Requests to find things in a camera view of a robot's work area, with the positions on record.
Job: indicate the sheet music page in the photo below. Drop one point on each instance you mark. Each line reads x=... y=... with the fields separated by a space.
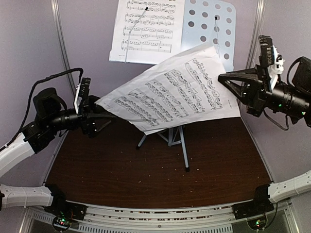
x=180 y=90
x=147 y=31

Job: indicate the white perforated music stand desk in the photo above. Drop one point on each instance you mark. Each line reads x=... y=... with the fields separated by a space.
x=199 y=27

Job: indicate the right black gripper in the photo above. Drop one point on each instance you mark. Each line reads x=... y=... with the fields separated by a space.
x=253 y=91

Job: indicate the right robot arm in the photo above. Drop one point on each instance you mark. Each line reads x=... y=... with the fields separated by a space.
x=293 y=98

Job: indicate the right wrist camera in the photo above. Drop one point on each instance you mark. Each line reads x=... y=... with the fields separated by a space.
x=271 y=60

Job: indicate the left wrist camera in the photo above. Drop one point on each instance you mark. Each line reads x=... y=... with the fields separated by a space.
x=82 y=93

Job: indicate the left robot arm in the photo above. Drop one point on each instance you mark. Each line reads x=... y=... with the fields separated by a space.
x=52 y=116

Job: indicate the right wire page holder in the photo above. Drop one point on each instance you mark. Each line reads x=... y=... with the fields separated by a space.
x=217 y=35

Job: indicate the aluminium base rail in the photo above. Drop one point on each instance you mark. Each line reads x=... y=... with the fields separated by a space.
x=207 y=219

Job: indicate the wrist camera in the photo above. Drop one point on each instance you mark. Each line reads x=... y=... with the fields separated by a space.
x=82 y=93
x=271 y=60

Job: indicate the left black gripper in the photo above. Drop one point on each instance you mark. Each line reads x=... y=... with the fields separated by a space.
x=88 y=124

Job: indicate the white tripod stand pole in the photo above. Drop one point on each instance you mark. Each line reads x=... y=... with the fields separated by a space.
x=175 y=136

